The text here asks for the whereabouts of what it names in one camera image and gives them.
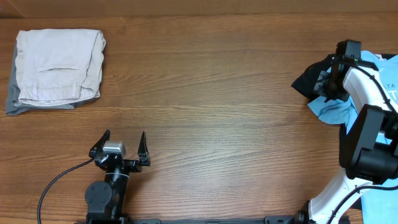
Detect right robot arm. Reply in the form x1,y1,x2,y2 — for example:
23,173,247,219
290,39,397,223

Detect black t-shirt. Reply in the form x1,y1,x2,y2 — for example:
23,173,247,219
292,54,349,143

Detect folded beige trousers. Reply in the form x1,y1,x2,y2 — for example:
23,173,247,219
15,29,106,107

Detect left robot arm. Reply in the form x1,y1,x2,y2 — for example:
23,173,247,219
85,130,150,223

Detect folded grey garment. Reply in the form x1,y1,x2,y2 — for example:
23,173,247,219
5,45,100,116

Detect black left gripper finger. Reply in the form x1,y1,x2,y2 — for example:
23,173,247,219
137,131,150,161
88,129,111,157

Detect light blue printed t-shirt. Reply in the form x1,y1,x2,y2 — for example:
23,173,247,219
308,50,397,224

